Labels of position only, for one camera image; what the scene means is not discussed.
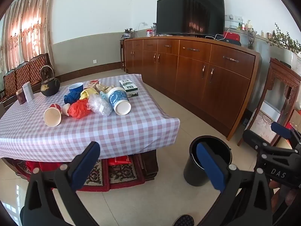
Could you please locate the red and white carton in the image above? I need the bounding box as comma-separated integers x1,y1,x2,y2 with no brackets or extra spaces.
83,80,101,90

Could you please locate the person's right hand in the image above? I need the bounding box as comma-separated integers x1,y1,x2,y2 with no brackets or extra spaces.
268,179,299,208

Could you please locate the black trash bin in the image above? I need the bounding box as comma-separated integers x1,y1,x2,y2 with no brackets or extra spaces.
183,135,233,187

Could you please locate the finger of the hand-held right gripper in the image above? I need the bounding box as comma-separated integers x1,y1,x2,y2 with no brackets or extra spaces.
243,129,295,158
270,121,301,151

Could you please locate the beige patterned curtain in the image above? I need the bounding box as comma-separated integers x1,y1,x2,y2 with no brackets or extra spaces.
0,0,55,76

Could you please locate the carved wooden stand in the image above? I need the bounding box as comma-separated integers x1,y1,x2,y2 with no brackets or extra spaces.
237,57,301,147

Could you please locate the dark blue cloth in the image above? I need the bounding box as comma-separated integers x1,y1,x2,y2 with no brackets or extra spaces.
64,90,83,104

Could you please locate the black iron teapot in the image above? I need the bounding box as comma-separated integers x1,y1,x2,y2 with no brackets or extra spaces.
39,65,61,97

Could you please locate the person's dark shoe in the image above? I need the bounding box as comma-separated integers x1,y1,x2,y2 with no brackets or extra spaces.
172,214,195,226

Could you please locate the glass vase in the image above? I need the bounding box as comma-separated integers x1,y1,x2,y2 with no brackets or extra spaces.
247,28,258,50

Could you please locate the dark red tin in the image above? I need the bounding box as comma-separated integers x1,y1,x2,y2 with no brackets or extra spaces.
15,89,27,105

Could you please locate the pink floral bedding bag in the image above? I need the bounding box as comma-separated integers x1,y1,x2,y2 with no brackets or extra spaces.
249,113,278,144

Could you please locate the wooden padded sofa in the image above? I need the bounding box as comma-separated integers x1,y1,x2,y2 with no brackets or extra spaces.
0,53,55,109

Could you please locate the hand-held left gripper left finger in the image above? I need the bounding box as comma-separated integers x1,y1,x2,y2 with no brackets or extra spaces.
21,141,101,226

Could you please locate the red cloth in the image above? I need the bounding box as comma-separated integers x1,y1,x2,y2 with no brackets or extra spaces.
26,161,51,173

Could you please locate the red printed shopping bag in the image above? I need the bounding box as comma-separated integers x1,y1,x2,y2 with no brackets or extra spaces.
108,156,131,166

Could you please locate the black flat television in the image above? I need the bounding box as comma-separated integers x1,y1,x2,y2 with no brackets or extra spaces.
156,0,225,38

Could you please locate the brown wooden sideboard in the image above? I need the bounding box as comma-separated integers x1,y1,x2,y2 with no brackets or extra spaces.
124,36,262,141

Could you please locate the blue patterned paper cup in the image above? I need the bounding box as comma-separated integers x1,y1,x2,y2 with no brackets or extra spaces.
106,87,131,116

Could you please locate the clear plastic bag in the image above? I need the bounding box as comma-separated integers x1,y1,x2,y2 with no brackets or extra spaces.
87,94,113,116

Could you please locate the yellow wrapper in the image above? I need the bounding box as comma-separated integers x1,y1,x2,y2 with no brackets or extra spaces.
79,89,97,101

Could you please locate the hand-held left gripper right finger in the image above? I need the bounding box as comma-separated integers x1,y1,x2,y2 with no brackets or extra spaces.
196,143,276,226

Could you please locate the white and red paper cup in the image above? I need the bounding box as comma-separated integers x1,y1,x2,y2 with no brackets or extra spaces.
44,104,62,127

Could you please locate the red patterned rug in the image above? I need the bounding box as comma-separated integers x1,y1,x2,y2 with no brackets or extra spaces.
9,154,146,192

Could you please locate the leafy green plant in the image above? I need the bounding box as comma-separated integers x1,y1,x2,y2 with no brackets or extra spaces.
267,24,301,53

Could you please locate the plain blue cup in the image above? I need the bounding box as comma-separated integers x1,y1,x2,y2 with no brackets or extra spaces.
68,82,84,95

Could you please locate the red gift box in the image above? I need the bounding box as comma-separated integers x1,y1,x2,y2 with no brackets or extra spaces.
286,109,301,130

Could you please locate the green and white box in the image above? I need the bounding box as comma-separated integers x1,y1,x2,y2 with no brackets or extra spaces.
119,79,139,98

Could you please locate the beige paper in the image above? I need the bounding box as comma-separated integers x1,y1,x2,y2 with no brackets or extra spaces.
94,83,116,94

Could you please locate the orange red plastic bag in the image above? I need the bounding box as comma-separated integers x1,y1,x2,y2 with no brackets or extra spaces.
68,98,91,119

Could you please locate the small potted plant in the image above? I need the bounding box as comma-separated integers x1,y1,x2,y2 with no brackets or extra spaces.
122,28,136,39

